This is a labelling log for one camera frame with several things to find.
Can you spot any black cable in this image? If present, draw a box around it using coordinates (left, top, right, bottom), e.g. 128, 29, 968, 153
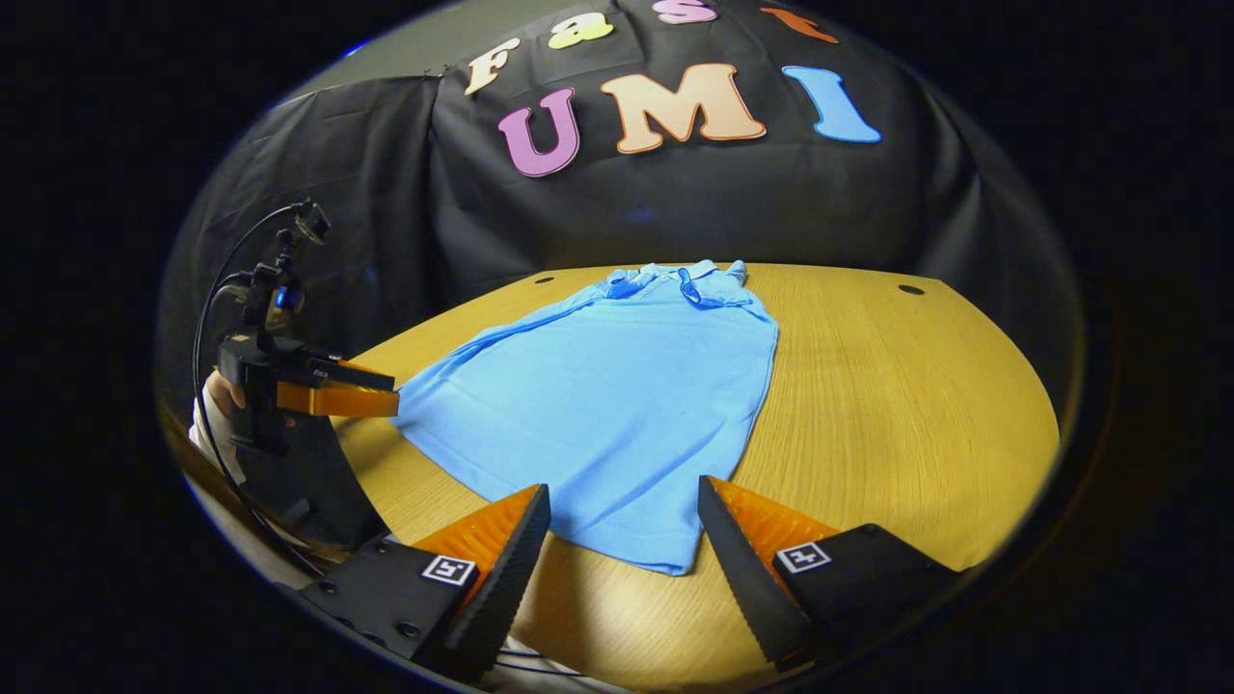
191, 202, 319, 572

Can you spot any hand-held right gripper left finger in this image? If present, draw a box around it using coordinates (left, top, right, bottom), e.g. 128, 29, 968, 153
299, 483, 552, 683

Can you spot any light blue T-shirt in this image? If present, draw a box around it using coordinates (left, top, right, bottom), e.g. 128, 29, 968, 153
390, 258, 780, 577

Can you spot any black backdrop cloth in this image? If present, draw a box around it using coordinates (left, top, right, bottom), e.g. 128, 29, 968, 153
159, 0, 1081, 387

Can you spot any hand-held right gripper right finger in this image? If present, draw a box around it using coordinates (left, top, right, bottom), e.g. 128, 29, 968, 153
697, 474, 965, 673

